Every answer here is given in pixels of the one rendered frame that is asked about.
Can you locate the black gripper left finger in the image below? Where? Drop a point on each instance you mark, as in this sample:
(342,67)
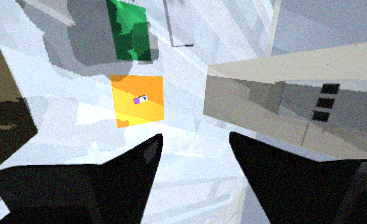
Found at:
(115,192)

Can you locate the orange square marking on table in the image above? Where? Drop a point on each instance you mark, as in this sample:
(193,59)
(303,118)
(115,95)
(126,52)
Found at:
(126,88)

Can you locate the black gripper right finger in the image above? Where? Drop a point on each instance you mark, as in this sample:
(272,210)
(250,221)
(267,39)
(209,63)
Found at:
(296,190)

